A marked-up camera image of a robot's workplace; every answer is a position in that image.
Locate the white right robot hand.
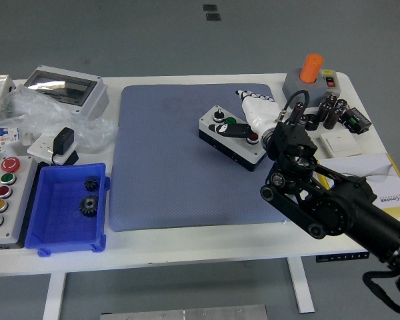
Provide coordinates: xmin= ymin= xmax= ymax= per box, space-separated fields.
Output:
xmin=207 ymin=88 xmax=285 ymax=139

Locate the grey four-button control box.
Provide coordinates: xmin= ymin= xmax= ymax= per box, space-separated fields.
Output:
xmin=199 ymin=105 xmax=267 ymax=173

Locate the grey five-button control box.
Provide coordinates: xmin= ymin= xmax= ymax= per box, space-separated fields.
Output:
xmin=0 ymin=155 xmax=51 ymax=250

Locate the orange cylinder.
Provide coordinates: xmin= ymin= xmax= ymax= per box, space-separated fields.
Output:
xmin=299 ymin=53 xmax=324 ymax=84

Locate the black power module green terminal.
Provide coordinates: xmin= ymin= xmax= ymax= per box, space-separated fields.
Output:
xmin=340 ymin=106 xmax=373 ymax=135

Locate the blue-grey table mat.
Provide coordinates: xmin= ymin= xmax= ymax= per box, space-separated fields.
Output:
xmin=108 ymin=83 xmax=293 ymax=233

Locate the yellow and white cardboard box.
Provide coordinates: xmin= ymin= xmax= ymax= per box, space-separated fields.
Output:
xmin=316 ymin=152 xmax=400 ymax=218

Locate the black table height controller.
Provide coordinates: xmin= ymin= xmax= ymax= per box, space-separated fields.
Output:
xmin=315 ymin=252 xmax=371 ymax=263

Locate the white table leg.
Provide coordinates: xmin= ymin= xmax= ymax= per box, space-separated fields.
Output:
xmin=286 ymin=257 xmax=316 ymax=314
xmin=42 ymin=272 xmax=67 ymax=320

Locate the small black bevel gear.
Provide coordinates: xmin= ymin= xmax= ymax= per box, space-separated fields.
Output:
xmin=83 ymin=175 xmax=99 ymax=193

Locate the large black bevel gear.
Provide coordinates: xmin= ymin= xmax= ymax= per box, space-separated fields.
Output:
xmin=78 ymin=194 xmax=100 ymax=218

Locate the black power adapter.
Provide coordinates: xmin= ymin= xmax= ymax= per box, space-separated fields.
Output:
xmin=51 ymin=127 xmax=76 ymax=157

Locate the grey metal plate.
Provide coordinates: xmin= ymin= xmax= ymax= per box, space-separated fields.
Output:
xmin=99 ymin=303 xmax=267 ymax=320

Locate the clear plastic bag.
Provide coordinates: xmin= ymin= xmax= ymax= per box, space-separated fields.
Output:
xmin=0 ymin=83 xmax=118 ymax=153

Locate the blue plastic bin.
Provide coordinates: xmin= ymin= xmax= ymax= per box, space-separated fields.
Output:
xmin=24 ymin=162 xmax=111 ymax=257

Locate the white circuit breaker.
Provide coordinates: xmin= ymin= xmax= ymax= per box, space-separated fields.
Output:
xmin=0 ymin=125 xmax=23 ymax=156

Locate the grey switch base box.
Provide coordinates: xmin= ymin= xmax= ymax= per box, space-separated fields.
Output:
xmin=282 ymin=68 xmax=344 ymax=109

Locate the white wall switch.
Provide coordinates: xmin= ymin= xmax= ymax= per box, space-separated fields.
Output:
xmin=317 ymin=129 xmax=363 ymax=157

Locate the grey enclosure with clear window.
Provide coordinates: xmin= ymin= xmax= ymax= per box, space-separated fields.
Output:
xmin=22 ymin=65 xmax=109 ymax=121

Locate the white wall socket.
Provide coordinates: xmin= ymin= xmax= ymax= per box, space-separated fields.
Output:
xmin=27 ymin=133 xmax=78 ymax=166

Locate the white plastic enclosure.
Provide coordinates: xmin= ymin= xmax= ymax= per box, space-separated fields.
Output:
xmin=0 ymin=75 xmax=17 ymax=125

